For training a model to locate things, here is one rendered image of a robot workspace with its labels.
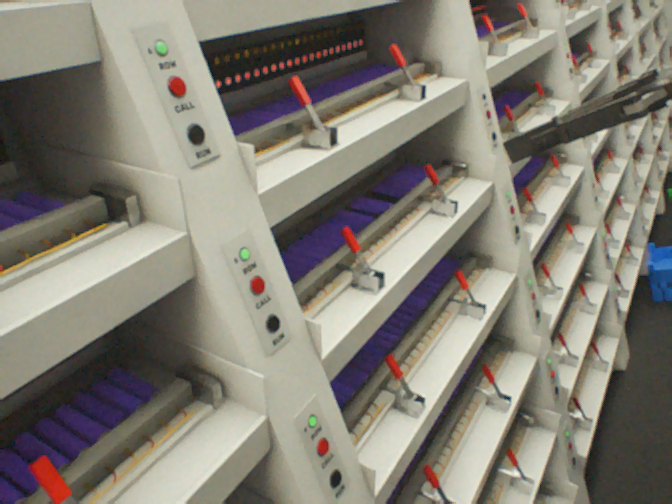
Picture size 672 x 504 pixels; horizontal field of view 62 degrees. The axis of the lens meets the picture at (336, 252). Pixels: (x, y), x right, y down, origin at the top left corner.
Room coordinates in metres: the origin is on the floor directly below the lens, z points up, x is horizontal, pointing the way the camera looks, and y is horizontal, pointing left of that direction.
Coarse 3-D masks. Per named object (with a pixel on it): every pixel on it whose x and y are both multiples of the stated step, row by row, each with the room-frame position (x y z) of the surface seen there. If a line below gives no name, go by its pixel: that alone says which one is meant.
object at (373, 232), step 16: (448, 176) 1.03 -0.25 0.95; (416, 192) 0.94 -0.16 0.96; (432, 192) 0.98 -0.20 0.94; (400, 208) 0.88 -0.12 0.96; (416, 208) 0.90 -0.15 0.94; (384, 224) 0.83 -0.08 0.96; (368, 240) 0.79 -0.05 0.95; (384, 240) 0.80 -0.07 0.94; (336, 256) 0.74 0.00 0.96; (352, 256) 0.76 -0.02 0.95; (368, 256) 0.76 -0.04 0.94; (320, 272) 0.70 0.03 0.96; (336, 272) 0.72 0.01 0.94; (304, 288) 0.66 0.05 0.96; (320, 288) 0.68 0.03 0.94; (304, 304) 0.65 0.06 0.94
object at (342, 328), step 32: (384, 160) 1.07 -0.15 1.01; (416, 160) 1.12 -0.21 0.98; (448, 160) 1.07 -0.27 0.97; (480, 160) 1.03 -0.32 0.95; (480, 192) 0.98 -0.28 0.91; (288, 224) 0.82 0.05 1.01; (416, 224) 0.87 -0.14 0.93; (448, 224) 0.86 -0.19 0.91; (384, 256) 0.77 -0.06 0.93; (416, 256) 0.77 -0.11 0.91; (352, 288) 0.70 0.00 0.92; (384, 288) 0.69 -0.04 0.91; (320, 320) 0.63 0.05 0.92; (352, 320) 0.63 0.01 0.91; (384, 320) 0.69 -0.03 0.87; (320, 352) 0.56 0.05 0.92; (352, 352) 0.62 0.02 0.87
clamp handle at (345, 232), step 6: (348, 228) 0.70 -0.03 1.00; (342, 234) 0.70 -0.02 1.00; (348, 234) 0.70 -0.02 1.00; (348, 240) 0.69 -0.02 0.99; (354, 240) 0.70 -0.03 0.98; (348, 246) 0.70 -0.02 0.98; (354, 246) 0.69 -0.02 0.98; (354, 252) 0.69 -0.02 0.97; (360, 252) 0.70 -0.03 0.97; (360, 258) 0.69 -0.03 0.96; (366, 264) 0.69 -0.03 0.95; (366, 270) 0.69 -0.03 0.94
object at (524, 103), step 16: (512, 80) 1.66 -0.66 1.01; (528, 80) 1.63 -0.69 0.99; (544, 80) 1.60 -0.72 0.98; (496, 96) 1.55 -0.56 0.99; (512, 96) 1.56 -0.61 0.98; (528, 96) 1.57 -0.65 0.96; (544, 96) 1.59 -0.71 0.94; (560, 96) 1.58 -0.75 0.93; (496, 112) 1.41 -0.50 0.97; (512, 112) 1.39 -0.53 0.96; (528, 112) 1.47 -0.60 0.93; (544, 112) 1.44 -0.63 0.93; (560, 112) 1.46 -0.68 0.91; (512, 128) 1.34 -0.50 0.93; (528, 128) 1.34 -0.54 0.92; (528, 160) 1.25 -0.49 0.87; (512, 176) 1.15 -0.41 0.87
